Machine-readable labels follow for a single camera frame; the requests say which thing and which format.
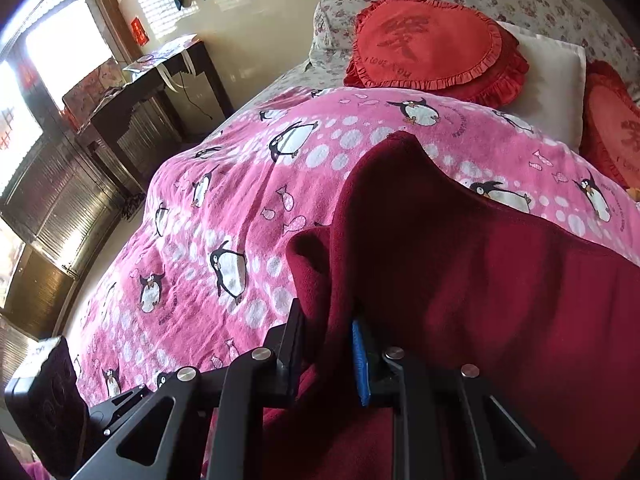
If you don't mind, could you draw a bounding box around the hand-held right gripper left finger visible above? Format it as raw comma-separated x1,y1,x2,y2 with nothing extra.
70,297,306,480

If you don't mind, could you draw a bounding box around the large red heart cushion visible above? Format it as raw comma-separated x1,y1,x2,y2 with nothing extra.
342,0,531,108

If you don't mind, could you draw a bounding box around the maroon fleece top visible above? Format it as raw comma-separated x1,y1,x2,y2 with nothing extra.
200,131,640,480

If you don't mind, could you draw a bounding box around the dark slatted window cabinet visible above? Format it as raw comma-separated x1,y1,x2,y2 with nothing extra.
0,95,201,361

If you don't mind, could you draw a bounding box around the dark patterned floor cloth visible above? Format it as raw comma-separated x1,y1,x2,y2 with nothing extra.
122,192,148,221

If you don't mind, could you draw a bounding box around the floral pillow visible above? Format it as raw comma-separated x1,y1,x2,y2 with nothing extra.
306,0,386,68

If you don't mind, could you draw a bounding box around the dark wooden desk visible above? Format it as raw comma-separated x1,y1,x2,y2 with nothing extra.
75,40,236,196

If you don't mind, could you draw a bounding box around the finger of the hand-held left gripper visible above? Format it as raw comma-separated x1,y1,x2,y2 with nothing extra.
87,385,156,436

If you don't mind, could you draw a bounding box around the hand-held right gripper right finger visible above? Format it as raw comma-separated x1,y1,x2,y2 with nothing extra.
350,317,576,480

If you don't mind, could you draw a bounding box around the patterned cardboard box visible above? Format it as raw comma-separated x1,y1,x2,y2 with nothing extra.
61,57,128,126

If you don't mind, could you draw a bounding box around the white pillow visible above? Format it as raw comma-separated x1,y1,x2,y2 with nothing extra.
495,20,588,153

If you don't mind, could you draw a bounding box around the small red heart cushion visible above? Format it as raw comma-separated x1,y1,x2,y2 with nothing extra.
580,60,640,191

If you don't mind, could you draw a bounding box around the black cable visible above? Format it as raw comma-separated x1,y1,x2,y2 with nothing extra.
177,72,221,123

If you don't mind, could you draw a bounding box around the pink penguin blanket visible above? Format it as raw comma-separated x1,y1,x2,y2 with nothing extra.
20,85,640,480

